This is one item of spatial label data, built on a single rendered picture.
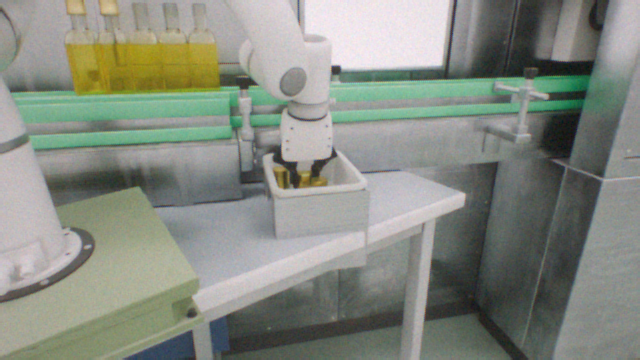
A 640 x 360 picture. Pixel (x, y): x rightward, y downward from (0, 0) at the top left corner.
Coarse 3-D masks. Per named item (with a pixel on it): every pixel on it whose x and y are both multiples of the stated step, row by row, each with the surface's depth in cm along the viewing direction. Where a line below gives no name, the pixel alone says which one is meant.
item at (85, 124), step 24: (24, 120) 69; (48, 120) 70; (72, 120) 71; (96, 120) 72; (120, 120) 73; (144, 120) 74; (168, 120) 75; (192, 120) 76; (216, 120) 77; (48, 144) 72; (72, 144) 73; (96, 144) 73
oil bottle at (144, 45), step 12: (132, 36) 78; (144, 36) 79; (156, 36) 80; (132, 48) 79; (144, 48) 79; (156, 48) 80; (132, 60) 80; (144, 60) 80; (156, 60) 81; (144, 72) 81; (156, 72) 81; (144, 84) 82; (156, 84) 82
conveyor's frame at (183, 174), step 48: (192, 144) 77; (336, 144) 93; (384, 144) 96; (432, 144) 99; (480, 144) 102; (528, 144) 105; (96, 192) 75; (144, 192) 77; (192, 192) 79; (240, 192) 81
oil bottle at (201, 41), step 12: (192, 36) 80; (204, 36) 81; (192, 48) 81; (204, 48) 81; (216, 48) 86; (192, 60) 82; (204, 60) 82; (216, 60) 83; (192, 72) 83; (204, 72) 83; (216, 72) 84; (204, 84) 84; (216, 84) 85
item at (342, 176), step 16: (272, 160) 83; (304, 160) 85; (336, 160) 84; (272, 176) 71; (288, 176) 85; (320, 176) 87; (336, 176) 84; (352, 176) 74; (272, 192) 66; (288, 192) 64; (304, 192) 65; (320, 192) 65
